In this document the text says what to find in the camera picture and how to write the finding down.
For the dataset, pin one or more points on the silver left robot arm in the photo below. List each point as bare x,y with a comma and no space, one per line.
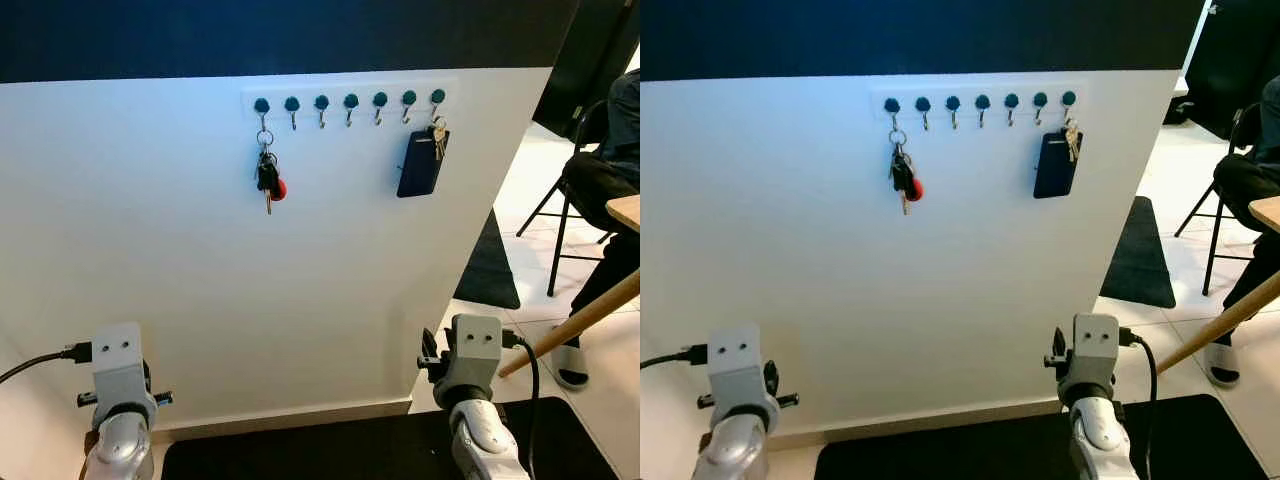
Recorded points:
120,450
735,458

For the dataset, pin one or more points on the teal knob metal hook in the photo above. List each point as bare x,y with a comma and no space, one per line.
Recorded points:
1040,100
1069,98
982,102
292,103
409,98
438,96
892,105
351,101
953,103
262,104
380,99
923,104
321,102
1011,101

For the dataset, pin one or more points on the black floor mat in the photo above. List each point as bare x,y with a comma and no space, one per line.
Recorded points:
960,450
330,450
490,270
1140,260

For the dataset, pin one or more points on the white sandal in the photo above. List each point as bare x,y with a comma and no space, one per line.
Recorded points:
1221,365
570,365

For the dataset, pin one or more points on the wooden table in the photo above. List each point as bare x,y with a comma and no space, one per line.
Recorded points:
580,322
1225,322

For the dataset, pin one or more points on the black metal folding chair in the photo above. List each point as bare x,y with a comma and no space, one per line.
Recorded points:
1216,235
563,230

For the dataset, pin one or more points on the dark blue card wallet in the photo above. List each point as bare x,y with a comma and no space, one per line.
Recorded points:
417,170
1053,170

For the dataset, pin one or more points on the key bunch with red fob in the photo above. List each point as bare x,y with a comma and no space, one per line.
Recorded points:
268,178
902,178

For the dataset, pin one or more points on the seated person in dark clothes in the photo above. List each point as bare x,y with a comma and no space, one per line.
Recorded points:
1245,175
600,180

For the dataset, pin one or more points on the black panel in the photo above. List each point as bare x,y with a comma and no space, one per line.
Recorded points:
590,50
1235,50

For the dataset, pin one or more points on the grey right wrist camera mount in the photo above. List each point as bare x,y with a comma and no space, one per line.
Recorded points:
472,352
1092,352

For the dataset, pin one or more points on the white wall key rack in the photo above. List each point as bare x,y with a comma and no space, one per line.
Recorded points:
350,90
980,90

